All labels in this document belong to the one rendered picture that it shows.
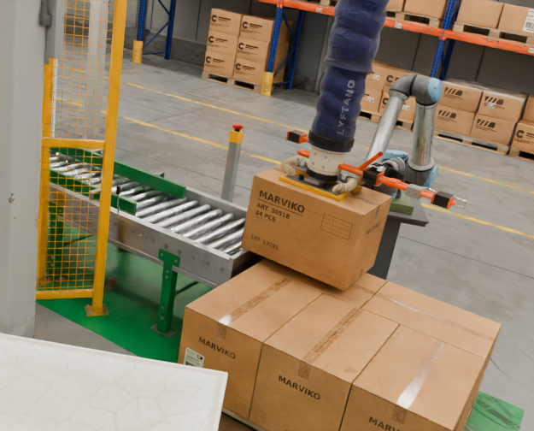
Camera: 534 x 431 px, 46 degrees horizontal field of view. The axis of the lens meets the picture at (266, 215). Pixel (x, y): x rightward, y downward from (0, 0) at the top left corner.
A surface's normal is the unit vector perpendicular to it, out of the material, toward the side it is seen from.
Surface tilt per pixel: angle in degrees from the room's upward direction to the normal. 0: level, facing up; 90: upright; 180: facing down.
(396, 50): 90
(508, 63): 90
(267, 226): 90
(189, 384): 0
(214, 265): 90
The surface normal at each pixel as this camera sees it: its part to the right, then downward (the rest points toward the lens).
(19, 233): 0.86, 0.31
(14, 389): 0.16, -0.92
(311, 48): -0.42, 0.26
